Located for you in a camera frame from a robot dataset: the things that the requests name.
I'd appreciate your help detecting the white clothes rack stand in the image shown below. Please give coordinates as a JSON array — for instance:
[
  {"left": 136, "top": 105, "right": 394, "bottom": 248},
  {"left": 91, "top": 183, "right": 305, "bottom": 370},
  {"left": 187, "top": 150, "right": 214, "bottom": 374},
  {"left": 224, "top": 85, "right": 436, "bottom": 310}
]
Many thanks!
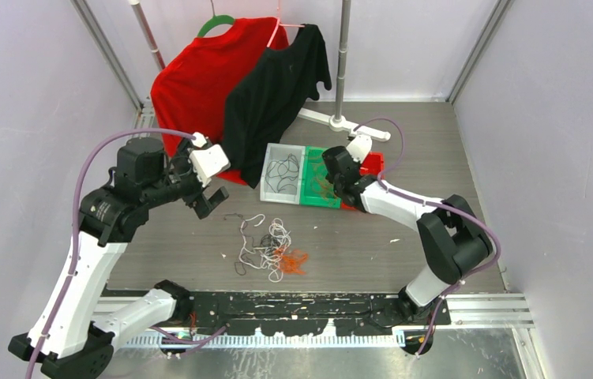
[{"left": 298, "top": 0, "right": 392, "bottom": 143}]

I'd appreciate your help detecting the green plastic bin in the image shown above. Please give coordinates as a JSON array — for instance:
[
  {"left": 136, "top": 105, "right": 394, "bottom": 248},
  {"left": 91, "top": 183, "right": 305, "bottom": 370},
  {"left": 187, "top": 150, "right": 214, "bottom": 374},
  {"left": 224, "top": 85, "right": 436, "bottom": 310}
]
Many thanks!
[{"left": 299, "top": 146, "right": 341, "bottom": 208}]

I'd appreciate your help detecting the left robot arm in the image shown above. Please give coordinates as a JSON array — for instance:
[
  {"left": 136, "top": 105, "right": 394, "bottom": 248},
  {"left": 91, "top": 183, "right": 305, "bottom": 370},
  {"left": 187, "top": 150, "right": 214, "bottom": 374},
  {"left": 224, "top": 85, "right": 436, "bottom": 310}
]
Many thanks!
[{"left": 9, "top": 133, "right": 230, "bottom": 378}]

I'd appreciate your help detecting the black t-shirt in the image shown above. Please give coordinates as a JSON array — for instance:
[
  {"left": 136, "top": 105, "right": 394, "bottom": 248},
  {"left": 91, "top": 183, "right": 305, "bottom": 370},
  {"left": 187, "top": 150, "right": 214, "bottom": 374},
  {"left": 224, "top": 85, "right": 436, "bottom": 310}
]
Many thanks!
[{"left": 221, "top": 24, "right": 332, "bottom": 189}]

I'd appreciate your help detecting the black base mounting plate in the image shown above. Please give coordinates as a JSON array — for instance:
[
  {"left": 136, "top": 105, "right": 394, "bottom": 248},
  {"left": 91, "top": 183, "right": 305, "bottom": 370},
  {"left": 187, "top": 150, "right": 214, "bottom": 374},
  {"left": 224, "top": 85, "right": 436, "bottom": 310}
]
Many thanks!
[{"left": 141, "top": 291, "right": 452, "bottom": 339}]

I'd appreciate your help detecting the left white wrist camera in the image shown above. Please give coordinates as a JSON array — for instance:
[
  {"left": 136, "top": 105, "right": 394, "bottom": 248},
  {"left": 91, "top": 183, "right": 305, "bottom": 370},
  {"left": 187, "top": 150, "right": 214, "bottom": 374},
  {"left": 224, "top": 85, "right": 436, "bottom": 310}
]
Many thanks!
[{"left": 189, "top": 132, "right": 231, "bottom": 187}]

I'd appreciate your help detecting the red plastic bin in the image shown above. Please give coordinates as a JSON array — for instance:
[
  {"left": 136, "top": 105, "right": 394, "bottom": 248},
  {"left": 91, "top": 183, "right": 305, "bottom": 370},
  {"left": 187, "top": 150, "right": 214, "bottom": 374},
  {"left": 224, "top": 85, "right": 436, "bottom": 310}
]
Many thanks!
[{"left": 322, "top": 146, "right": 384, "bottom": 210}]

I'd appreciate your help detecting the green clothes hanger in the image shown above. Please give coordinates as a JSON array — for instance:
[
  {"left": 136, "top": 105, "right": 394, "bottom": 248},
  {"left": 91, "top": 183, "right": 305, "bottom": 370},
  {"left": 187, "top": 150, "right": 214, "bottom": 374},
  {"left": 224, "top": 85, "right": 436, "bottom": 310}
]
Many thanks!
[{"left": 197, "top": 15, "right": 235, "bottom": 38}]

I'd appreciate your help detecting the white plastic bin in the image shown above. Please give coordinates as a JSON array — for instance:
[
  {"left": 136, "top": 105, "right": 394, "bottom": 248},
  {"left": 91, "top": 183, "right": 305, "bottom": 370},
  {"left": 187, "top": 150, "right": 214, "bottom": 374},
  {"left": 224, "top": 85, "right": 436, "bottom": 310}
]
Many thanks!
[{"left": 259, "top": 143, "right": 306, "bottom": 205}]

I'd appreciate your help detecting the black tangled cable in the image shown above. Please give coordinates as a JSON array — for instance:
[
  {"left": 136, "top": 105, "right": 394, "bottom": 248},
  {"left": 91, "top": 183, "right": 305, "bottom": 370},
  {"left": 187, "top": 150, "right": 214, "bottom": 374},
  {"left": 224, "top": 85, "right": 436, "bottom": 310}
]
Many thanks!
[{"left": 223, "top": 212, "right": 289, "bottom": 277}]

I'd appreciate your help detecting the red t-shirt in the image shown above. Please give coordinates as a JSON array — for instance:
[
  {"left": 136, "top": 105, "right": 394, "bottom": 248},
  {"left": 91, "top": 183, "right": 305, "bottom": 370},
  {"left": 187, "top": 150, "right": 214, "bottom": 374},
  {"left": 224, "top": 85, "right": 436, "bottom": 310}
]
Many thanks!
[{"left": 151, "top": 17, "right": 293, "bottom": 184}]

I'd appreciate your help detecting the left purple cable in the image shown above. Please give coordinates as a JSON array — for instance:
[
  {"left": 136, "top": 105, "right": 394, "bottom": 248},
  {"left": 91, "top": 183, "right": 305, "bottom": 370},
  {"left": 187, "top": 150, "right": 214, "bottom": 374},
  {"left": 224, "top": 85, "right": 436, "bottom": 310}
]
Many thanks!
[{"left": 24, "top": 128, "right": 197, "bottom": 379}]

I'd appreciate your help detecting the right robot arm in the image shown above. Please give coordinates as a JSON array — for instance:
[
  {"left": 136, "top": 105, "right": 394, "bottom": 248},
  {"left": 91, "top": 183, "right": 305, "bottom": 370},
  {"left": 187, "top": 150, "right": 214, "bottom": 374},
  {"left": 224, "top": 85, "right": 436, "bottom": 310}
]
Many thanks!
[{"left": 322, "top": 146, "right": 493, "bottom": 325}]

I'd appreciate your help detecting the pink clothes hanger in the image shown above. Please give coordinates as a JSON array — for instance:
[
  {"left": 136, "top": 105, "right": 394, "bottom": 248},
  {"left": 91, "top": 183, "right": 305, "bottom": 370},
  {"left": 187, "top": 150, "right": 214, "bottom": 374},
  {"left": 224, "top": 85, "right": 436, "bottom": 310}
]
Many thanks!
[{"left": 266, "top": 0, "right": 305, "bottom": 48}]

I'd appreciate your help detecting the black thin cable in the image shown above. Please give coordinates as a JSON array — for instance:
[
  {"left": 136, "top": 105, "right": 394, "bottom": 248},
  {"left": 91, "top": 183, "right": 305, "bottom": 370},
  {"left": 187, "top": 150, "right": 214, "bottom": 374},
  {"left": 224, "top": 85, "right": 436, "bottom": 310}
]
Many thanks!
[{"left": 265, "top": 152, "right": 302, "bottom": 196}]

